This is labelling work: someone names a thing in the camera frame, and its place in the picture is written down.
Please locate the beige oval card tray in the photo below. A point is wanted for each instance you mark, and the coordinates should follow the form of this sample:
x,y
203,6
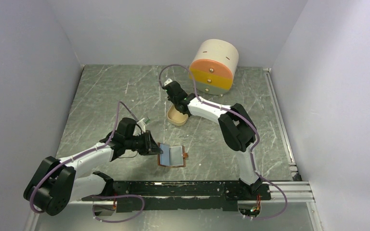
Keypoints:
x,y
175,117

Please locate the aluminium frame rail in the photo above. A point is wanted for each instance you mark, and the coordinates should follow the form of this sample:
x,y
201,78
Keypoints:
x,y
295,191

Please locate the round mini drawer cabinet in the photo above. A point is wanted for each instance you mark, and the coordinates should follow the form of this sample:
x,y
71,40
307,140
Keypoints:
x,y
214,66

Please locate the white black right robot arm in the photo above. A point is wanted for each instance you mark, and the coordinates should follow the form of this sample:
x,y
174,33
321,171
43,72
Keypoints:
x,y
238,130

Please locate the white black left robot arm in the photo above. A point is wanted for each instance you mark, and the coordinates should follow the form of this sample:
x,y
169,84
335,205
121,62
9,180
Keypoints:
x,y
57,182

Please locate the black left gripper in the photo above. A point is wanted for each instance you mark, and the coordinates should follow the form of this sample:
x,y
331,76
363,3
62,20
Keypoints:
x,y
150,147

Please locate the brown leather card holder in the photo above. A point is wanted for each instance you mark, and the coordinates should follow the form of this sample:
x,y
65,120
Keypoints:
x,y
172,156

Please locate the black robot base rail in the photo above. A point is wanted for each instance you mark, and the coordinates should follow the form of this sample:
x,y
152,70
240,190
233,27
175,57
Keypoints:
x,y
185,195

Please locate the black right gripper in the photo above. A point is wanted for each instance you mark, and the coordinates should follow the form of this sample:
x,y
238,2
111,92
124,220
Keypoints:
x,y
171,100

